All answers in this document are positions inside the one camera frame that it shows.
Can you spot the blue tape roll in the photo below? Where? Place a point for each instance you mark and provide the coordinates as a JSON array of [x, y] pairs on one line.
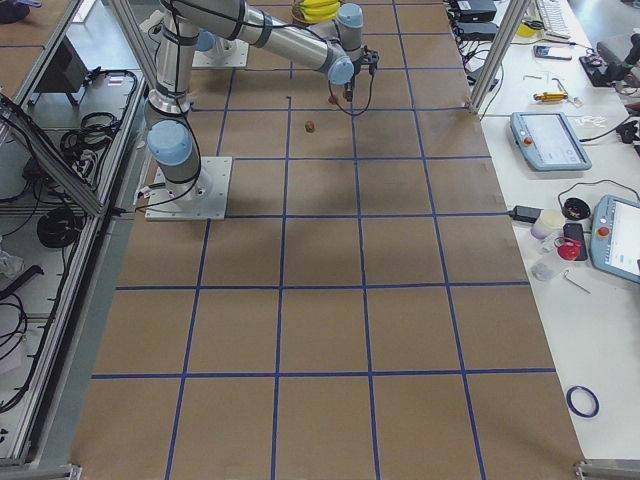
[[582, 402]]

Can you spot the yellow banana bunch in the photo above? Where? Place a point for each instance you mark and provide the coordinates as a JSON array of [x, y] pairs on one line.
[[316, 11]]

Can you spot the teach pendant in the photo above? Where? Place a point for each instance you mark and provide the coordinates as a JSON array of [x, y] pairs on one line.
[[547, 142], [614, 244]]

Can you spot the black smartphone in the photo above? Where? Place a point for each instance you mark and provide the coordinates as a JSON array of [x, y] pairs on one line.
[[552, 53]]

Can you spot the red strawberry green top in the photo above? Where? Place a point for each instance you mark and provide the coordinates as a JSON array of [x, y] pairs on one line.
[[310, 126]]

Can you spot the near teach pendant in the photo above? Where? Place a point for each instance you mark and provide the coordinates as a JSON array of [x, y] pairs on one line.
[[614, 244]]

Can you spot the white paper cup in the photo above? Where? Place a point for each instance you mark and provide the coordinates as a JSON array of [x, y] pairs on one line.
[[549, 221]]

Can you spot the far teach pendant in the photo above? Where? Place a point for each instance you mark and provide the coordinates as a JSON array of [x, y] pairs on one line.
[[547, 142]]

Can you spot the aluminium frame post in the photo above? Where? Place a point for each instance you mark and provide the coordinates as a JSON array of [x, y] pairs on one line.
[[509, 24]]

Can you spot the brown wicker basket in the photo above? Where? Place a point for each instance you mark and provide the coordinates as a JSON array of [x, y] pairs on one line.
[[300, 17]]

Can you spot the white keyboard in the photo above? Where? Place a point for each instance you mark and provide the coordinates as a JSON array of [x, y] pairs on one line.
[[550, 14]]

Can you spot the silver allen key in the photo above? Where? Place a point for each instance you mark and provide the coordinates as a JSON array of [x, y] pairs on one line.
[[566, 276]]

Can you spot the black round dish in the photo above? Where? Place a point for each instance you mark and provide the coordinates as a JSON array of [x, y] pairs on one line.
[[575, 209]]

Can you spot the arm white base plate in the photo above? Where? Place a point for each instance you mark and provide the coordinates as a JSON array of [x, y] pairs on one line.
[[237, 60], [207, 199]]

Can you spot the black monitor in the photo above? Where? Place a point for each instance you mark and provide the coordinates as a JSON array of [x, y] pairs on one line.
[[65, 74]]

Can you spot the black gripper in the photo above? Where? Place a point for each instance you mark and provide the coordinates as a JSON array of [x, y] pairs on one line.
[[353, 80]]

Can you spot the black power adapter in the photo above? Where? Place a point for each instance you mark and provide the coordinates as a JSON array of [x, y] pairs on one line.
[[524, 214]]

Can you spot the red emergency stop button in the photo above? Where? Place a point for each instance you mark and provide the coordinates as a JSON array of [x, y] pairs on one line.
[[568, 249]]

